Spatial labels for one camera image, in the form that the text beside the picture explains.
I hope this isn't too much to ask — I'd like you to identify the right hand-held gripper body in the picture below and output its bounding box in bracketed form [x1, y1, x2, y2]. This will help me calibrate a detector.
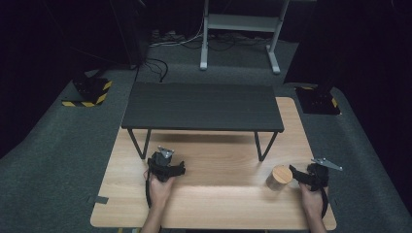
[306, 157, 344, 192]

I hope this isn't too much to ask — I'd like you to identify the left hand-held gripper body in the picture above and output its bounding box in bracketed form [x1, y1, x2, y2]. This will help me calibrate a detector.
[147, 146, 176, 183]

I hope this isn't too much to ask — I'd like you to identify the round wooden jar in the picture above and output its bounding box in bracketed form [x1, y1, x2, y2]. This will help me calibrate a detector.
[265, 164, 293, 191]

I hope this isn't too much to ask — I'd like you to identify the person's right hand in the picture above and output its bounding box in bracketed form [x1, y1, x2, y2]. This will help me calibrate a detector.
[298, 182, 329, 221]

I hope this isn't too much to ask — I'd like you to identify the person's left hand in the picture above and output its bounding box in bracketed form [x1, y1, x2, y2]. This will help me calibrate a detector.
[143, 170, 176, 212]

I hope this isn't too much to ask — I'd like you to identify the black shelf riser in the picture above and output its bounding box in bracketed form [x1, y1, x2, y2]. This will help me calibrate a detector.
[120, 81, 286, 162]

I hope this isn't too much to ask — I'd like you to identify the grey tape piece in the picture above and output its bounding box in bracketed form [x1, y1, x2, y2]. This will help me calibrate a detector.
[86, 195, 110, 206]

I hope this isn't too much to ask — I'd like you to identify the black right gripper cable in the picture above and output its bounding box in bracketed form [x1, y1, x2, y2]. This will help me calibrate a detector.
[318, 185, 329, 220]

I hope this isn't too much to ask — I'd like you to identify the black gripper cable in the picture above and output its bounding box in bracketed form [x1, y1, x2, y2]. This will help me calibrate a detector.
[145, 163, 154, 209]
[318, 185, 329, 220]

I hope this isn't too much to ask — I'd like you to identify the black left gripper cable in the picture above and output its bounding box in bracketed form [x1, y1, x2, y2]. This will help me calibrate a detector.
[145, 163, 154, 209]

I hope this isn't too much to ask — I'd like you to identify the black base plate striped tape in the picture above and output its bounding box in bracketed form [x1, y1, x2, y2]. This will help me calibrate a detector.
[60, 75, 114, 109]
[294, 84, 342, 117]

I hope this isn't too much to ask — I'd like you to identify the black floor cable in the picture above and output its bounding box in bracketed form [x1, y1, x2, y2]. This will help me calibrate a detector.
[141, 57, 170, 83]

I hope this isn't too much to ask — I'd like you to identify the white floor cable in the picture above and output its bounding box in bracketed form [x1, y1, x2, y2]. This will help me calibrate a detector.
[149, 18, 206, 49]

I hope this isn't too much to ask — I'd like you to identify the grey metal stand frame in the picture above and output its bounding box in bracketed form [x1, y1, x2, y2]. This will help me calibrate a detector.
[199, 0, 290, 75]

